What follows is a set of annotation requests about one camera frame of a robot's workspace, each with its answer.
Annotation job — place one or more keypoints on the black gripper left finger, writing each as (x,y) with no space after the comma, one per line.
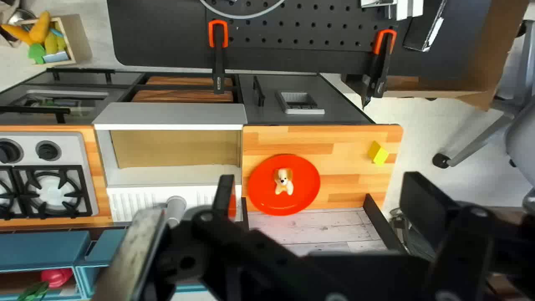
(223,245)

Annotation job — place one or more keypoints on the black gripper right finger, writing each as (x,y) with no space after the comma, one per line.
(460,251)

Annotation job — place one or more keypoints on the white toy sink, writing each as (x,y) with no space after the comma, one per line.
(168,144)

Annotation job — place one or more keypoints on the red round plate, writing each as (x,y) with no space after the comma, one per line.
(285,185)

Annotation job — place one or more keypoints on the tan toy dog figure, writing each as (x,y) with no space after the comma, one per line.
(285,181)

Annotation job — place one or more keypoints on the grey chair leg with wheel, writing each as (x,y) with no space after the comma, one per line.
(474,143)

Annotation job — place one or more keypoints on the teal storage bin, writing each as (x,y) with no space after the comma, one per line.
(39,251)
(106,248)

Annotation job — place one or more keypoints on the yellow block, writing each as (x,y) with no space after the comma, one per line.
(378,153)

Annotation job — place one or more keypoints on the wooden kitchen countertop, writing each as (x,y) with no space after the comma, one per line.
(335,151)

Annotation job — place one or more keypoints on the wooden stove base board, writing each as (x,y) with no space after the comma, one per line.
(96,168)

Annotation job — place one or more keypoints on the red toy vegetable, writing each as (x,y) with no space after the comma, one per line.
(57,277)

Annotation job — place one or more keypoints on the silver toy stove top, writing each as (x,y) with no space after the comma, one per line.
(44,178)

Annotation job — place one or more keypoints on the green toy vegetable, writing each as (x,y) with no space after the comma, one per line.
(34,292)

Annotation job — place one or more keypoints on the black perforated pegboard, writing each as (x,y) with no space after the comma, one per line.
(290,34)

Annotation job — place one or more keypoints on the wooden box of toys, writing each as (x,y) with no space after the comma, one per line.
(67,36)

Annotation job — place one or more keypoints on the yellow toy corn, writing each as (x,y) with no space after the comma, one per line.
(41,27)

